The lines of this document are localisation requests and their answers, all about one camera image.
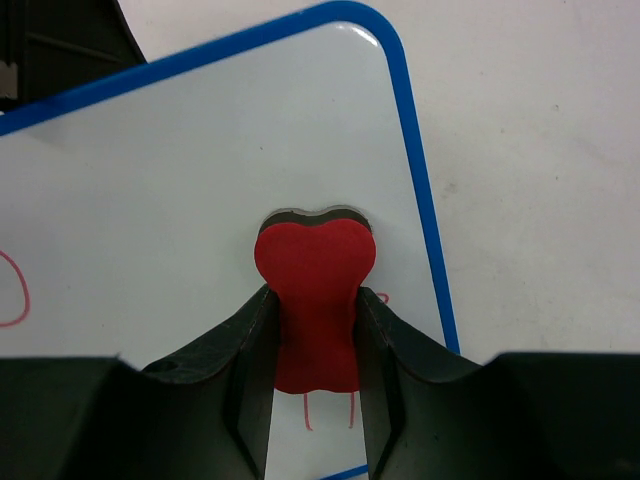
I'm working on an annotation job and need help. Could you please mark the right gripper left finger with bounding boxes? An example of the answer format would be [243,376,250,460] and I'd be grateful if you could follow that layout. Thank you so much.
[1,288,279,479]

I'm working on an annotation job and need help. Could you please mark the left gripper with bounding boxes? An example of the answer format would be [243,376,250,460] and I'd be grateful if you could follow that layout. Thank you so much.
[1,0,146,113]

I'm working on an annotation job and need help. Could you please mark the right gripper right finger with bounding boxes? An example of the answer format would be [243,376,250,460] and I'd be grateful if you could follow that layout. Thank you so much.
[355,288,639,479]

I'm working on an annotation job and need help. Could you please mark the red whiteboard eraser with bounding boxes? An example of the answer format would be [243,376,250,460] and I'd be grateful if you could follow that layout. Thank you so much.
[254,206,376,394]

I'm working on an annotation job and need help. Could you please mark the blue framed whiteboard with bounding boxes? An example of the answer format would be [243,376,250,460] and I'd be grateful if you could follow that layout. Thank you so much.
[0,0,461,480]

